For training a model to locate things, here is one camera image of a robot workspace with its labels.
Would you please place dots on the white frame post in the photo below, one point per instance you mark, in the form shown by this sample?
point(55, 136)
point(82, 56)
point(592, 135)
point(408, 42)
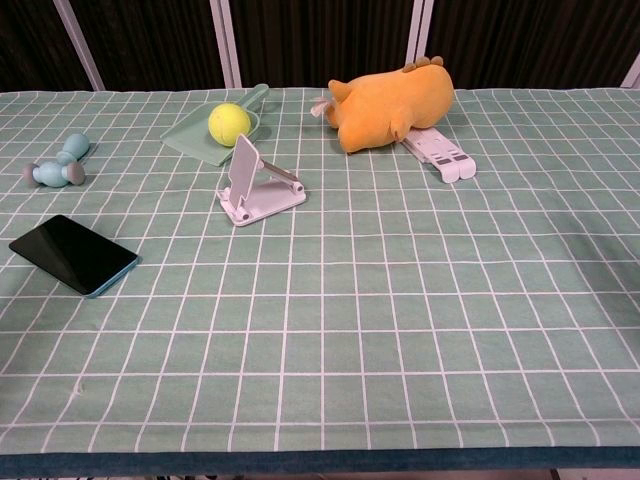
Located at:
point(80, 45)
point(226, 45)
point(420, 30)
point(632, 77)

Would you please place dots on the green checked tablecloth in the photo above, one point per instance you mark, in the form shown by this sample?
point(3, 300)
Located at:
point(350, 325)

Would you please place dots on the white folded laptop stand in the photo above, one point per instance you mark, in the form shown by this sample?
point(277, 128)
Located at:
point(440, 155)

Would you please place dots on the yellow tennis ball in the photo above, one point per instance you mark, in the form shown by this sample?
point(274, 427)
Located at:
point(229, 124)

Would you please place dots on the white folding phone stand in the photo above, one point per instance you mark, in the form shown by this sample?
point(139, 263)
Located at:
point(260, 200)

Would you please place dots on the light blue toy hammer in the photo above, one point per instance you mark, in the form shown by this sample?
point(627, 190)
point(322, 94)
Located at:
point(52, 173)

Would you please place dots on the black smartphone blue case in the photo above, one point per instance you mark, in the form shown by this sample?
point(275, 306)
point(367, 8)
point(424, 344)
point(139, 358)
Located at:
point(70, 252)

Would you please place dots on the green plastic dustpan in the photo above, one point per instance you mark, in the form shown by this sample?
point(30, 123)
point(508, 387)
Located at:
point(190, 137)

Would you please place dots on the orange plush animal toy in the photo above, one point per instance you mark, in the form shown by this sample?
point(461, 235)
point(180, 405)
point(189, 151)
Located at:
point(390, 105)

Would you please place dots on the dark pleated curtain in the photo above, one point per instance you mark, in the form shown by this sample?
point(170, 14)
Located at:
point(320, 40)

